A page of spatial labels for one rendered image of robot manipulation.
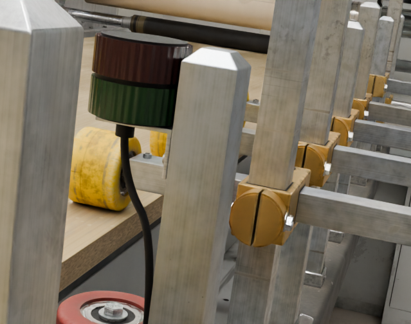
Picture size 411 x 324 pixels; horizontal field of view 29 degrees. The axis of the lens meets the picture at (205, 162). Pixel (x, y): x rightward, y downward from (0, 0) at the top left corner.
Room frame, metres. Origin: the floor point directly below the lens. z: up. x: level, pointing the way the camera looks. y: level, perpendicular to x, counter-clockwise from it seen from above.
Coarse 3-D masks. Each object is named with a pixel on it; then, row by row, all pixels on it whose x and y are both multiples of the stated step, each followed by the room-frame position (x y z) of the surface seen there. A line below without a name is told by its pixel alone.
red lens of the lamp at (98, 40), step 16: (96, 48) 0.48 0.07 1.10; (112, 48) 0.47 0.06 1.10; (128, 48) 0.47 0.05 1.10; (144, 48) 0.47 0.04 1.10; (160, 48) 0.47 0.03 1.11; (176, 48) 0.47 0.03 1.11; (192, 48) 0.49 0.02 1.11; (96, 64) 0.48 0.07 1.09; (112, 64) 0.47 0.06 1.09; (128, 64) 0.47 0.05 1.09; (144, 64) 0.47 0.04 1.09; (160, 64) 0.47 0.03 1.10; (176, 64) 0.48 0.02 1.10; (144, 80) 0.47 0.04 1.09; (160, 80) 0.47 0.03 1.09; (176, 80) 0.48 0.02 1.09
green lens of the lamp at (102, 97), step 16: (96, 80) 0.48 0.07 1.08; (96, 96) 0.48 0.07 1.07; (112, 96) 0.47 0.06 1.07; (128, 96) 0.47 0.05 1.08; (144, 96) 0.47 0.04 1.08; (160, 96) 0.47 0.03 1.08; (176, 96) 0.48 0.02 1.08; (96, 112) 0.47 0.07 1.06; (112, 112) 0.47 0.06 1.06; (128, 112) 0.47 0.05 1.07; (144, 112) 0.47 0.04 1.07; (160, 112) 0.47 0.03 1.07
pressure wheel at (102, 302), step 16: (64, 304) 0.54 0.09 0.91; (80, 304) 0.54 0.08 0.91; (96, 304) 0.55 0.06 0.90; (112, 304) 0.54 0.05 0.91; (128, 304) 0.56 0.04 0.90; (64, 320) 0.51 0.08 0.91; (80, 320) 0.52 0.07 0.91; (96, 320) 0.52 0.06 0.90; (112, 320) 0.53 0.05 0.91; (128, 320) 0.53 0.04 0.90
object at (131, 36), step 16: (112, 32) 0.50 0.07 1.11; (128, 32) 0.51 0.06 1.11; (112, 80) 0.47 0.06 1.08; (128, 80) 0.47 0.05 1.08; (128, 128) 0.49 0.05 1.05; (144, 128) 0.48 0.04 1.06; (160, 128) 0.47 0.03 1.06; (128, 144) 0.50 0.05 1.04; (128, 160) 0.49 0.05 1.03; (128, 176) 0.49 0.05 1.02; (128, 192) 0.49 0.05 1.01; (144, 224) 0.49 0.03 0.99; (144, 240) 0.49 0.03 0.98; (144, 304) 0.48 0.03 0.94; (144, 320) 0.48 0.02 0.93
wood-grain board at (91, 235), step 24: (96, 120) 1.26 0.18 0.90; (144, 144) 1.13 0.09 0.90; (144, 192) 0.88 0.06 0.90; (72, 216) 0.76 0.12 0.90; (96, 216) 0.77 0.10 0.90; (120, 216) 0.78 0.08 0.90; (72, 240) 0.69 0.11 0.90; (96, 240) 0.70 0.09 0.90; (120, 240) 0.77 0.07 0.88; (72, 264) 0.66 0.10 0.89
